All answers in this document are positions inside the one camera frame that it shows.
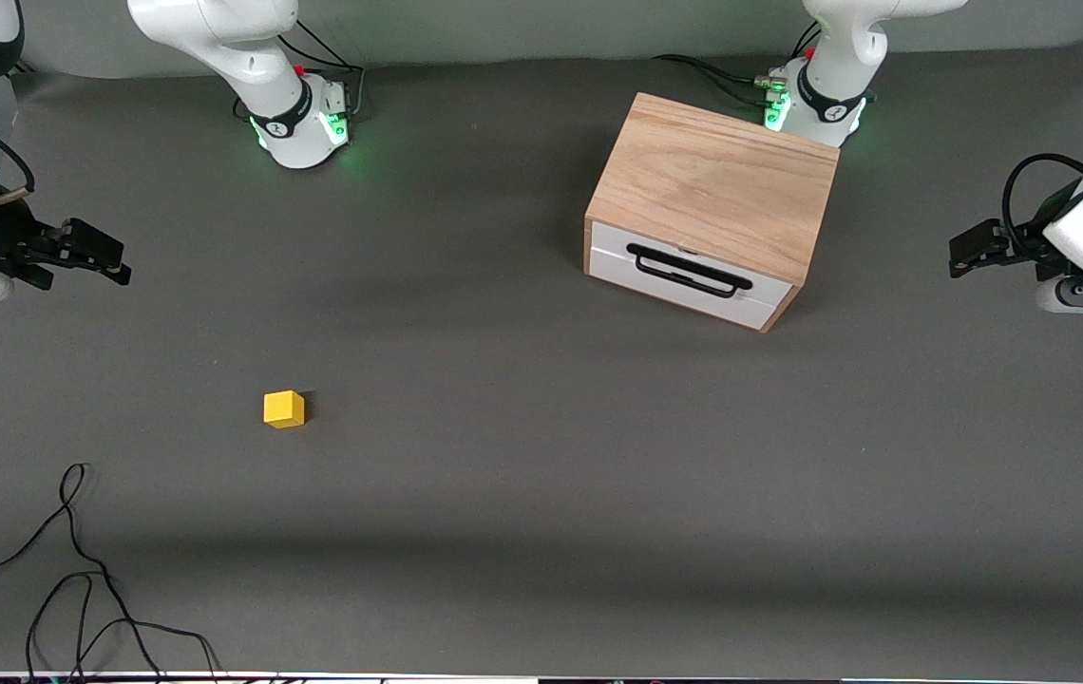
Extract black arm base cables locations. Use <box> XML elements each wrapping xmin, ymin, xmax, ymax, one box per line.
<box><xmin>653</xmin><ymin>53</ymin><xmax>789</xmax><ymax>106</ymax></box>
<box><xmin>236</xmin><ymin>19</ymin><xmax>368</xmax><ymax>123</ymax></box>

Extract black right arm base cables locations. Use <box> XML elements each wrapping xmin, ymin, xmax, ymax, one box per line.
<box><xmin>236</xmin><ymin>19</ymin><xmax>368</xmax><ymax>123</ymax></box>

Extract black left arm base cables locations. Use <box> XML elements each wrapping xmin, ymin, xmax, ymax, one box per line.
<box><xmin>653</xmin><ymin>53</ymin><xmax>789</xmax><ymax>106</ymax></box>

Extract white-fronted wooden drawer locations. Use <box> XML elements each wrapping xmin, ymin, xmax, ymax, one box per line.
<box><xmin>589</xmin><ymin>221</ymin><xmax>798</xmax><ymax>332</ymax></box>

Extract yellow cube block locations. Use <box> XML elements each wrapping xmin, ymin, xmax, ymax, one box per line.
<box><xmin>263</xmin><ymin>390</ymin><xmax>307</xmax><ymax>430</ymax></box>

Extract black drawer handle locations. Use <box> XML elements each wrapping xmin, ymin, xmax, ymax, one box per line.
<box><xmin>626</xmin><ymin>243</ymin><xmax>753</xmax><ymax>299</ymax></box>

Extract wooden drawer cabinet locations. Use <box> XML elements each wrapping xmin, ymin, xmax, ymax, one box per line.
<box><xmin>583</xmin><ymin>92</ymin><xmax>841</xmax><ymax>334</ymax></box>

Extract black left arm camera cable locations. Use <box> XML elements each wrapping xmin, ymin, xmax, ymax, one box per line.
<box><xmin>1000</xmin><ymin>153</ymin><xmax>1083</xmax><ymax>259</ymax></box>

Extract thin black loose cable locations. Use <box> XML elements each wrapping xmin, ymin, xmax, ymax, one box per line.
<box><xmin>0</xmin><ymin>463</ymin><xmax>221</xmax><ymax>681</ymax></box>

